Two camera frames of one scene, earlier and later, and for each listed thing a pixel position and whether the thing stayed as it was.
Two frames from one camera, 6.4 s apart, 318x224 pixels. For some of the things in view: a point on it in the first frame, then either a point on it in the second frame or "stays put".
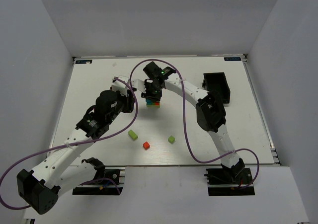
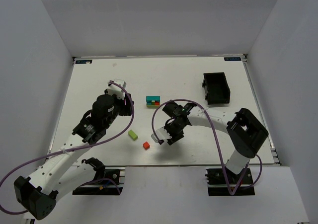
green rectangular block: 132,134 stays put
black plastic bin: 217,81 stays put
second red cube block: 146,145 stays put
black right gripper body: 152,95 to 172,135
